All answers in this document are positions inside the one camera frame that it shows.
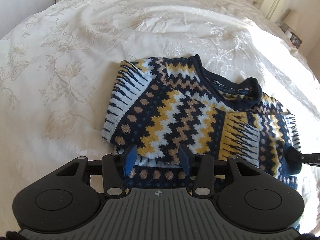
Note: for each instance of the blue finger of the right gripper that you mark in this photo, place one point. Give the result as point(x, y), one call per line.
point(297, 157)

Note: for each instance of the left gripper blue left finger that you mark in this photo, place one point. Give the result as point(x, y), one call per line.
point(114, 166)

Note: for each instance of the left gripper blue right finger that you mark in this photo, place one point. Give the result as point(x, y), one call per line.
point(200, 166)

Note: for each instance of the navy yellow patterned knit sweater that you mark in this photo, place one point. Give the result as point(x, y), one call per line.
point(158, 104)

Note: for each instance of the cream floral bedspread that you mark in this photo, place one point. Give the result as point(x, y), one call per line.
point(58, 68)

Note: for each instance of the small framed photo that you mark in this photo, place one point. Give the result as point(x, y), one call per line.
point(296, 41)

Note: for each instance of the cream table lamp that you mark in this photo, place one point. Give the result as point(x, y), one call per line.
point(291, 21)

